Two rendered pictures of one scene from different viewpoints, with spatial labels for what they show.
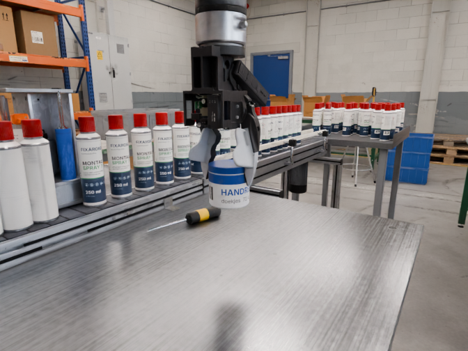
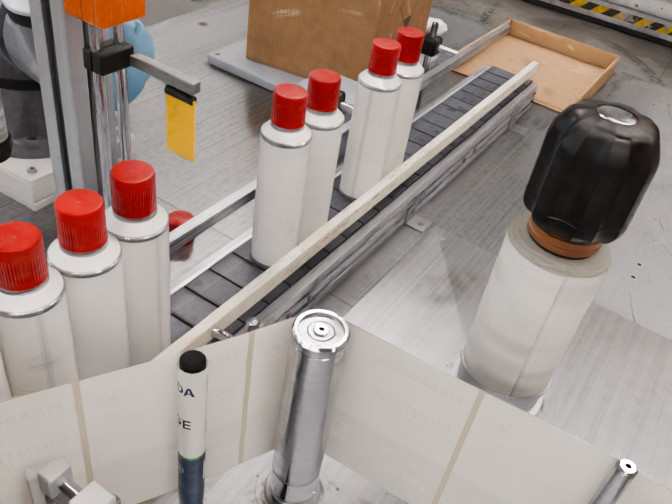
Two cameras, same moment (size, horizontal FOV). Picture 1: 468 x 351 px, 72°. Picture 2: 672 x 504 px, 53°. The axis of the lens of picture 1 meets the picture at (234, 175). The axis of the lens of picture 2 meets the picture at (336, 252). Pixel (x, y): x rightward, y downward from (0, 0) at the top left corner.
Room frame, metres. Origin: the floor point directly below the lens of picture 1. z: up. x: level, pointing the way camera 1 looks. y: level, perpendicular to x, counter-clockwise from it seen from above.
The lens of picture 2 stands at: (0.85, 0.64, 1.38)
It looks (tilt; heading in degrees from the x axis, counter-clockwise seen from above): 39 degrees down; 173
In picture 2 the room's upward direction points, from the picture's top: 10 degrees clockwise
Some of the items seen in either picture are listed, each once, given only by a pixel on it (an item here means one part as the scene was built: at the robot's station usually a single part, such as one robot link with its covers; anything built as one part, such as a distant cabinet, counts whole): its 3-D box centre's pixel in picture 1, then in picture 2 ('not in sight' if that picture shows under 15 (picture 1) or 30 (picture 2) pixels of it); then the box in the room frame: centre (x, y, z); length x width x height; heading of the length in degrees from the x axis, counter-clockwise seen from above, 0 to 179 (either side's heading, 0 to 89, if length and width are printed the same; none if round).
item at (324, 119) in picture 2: not in sight; (313, 162); (0.21, 0.68, 0.98); 0.05 x 0.05 x 0.20
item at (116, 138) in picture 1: (118, 157); not in sight; (0.79, 0.29, 0.98); 0.05 x 0.05 x 0.20
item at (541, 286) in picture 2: not in sight; (546, 272); (0.42, 0.88, 1.03); 0.09 x 0.09 x 0.30
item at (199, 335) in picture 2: not in sight; (393, 181); (0.11, 0.80, 0.91); 1.07 x 0.01 x 0.02; 146
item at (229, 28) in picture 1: (222, 33); not in sight; (0.52, 0.02, 1.22); 0.08 x 0.08 x 0.05
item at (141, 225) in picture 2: not in sight; (138, 273); (0.42, 0.54, 0.98); 0.05 x 0.05 x 0.20
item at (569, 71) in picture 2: not in sight; (538, 63); (-0.50, 1.16, 0.85); 0.30 x 0.26 x 0.04; 146
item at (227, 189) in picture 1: (229, 183); not in sight; (0.54, 0.01, 0.98); 0.07 x 0.07 x 0.07
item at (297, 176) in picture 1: (296, 165); not in sight; (2.00, -0.39, 0.71); 0.15 x 0.12 x 0.34; 56
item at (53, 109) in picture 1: (39, 149); not in sight; (0.73, 0.44, 1.01); 0.14 x 0.13 x 0.26; 146
